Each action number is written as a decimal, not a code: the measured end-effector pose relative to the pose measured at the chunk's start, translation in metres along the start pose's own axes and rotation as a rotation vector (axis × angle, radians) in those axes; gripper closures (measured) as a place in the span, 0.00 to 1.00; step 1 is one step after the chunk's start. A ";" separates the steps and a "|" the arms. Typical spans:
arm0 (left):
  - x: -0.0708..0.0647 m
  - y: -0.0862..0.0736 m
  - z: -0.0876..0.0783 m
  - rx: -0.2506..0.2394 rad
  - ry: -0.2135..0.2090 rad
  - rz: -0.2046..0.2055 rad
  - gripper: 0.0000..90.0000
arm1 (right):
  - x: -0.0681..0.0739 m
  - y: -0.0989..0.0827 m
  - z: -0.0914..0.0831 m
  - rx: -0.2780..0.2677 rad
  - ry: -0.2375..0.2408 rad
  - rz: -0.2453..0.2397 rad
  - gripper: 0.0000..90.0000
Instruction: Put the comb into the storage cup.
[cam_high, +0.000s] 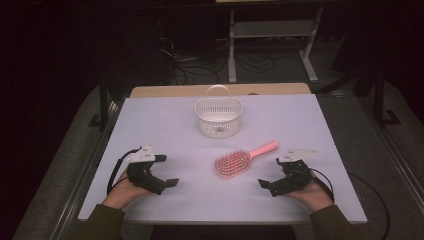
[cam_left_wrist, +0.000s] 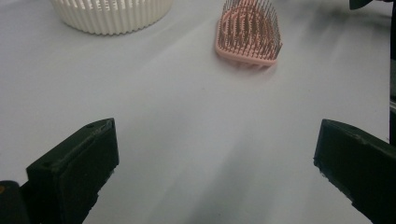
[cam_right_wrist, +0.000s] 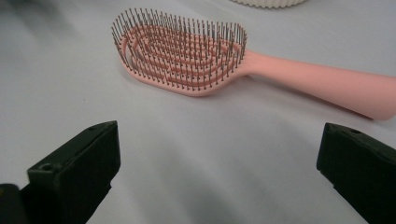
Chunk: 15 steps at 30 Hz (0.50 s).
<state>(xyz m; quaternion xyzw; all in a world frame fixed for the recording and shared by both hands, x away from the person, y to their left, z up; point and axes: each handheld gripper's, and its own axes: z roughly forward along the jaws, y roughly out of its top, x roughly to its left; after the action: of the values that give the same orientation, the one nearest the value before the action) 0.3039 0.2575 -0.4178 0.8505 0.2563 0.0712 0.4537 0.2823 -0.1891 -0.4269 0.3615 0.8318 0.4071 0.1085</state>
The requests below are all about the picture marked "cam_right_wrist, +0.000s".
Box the white plastic basket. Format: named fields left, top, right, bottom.
left=228, top=0, right=307, bottom=9

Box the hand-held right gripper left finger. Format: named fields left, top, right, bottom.
left=20, top=120, right=121, bottom=224

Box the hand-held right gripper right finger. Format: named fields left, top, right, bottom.
left=316, top=122, right=396, bottom=224

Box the white table cloth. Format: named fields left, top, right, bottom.
left=0, top=0, right=396, bottom=224

